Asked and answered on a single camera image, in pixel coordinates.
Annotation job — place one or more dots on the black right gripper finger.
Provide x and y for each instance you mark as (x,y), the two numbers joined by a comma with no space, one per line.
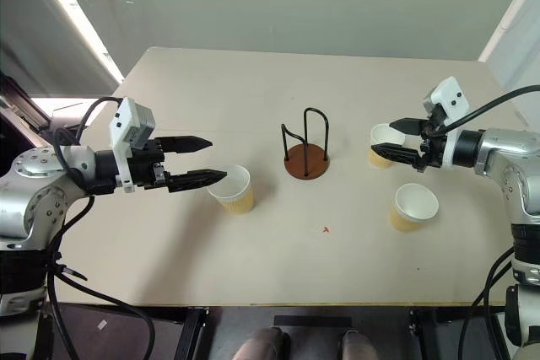
(409,125)
(396,153)

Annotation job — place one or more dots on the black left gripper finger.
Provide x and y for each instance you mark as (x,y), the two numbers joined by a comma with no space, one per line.
(185,143)
(196,178)

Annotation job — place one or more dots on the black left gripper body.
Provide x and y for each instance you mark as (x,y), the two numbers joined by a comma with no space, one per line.
(145,166)

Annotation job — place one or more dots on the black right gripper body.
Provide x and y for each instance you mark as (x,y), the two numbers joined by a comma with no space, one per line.
(432,147)

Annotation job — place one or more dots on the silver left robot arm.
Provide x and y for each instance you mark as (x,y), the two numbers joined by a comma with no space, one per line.
(40,204)

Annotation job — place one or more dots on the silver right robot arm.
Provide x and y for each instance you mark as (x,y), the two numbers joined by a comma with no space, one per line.
(504,153)

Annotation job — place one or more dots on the yellow ribbed paper cup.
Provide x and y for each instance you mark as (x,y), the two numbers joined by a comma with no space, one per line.
(415,204)
(386,136)
(238,197)

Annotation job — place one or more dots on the small red scrap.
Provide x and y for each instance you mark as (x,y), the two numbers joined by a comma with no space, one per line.
(325,230)

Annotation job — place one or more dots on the white window ledge strip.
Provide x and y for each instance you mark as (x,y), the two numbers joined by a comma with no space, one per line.
(84,27)

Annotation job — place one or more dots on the black table leg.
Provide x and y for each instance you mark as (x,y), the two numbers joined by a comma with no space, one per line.
(428,334)
(190,332)

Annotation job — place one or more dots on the black table crossbar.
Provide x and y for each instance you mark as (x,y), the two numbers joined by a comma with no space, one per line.
(312,321)

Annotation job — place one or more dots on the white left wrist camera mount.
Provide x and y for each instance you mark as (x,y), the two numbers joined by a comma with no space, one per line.
(126,124)

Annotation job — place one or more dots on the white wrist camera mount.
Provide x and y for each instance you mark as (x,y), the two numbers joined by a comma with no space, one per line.
(451,96)
(126,124)

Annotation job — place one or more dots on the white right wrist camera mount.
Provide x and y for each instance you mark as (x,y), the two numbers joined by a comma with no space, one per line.
(451,96)

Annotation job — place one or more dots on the white wall panel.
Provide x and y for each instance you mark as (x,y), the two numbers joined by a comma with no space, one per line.
(512,27)

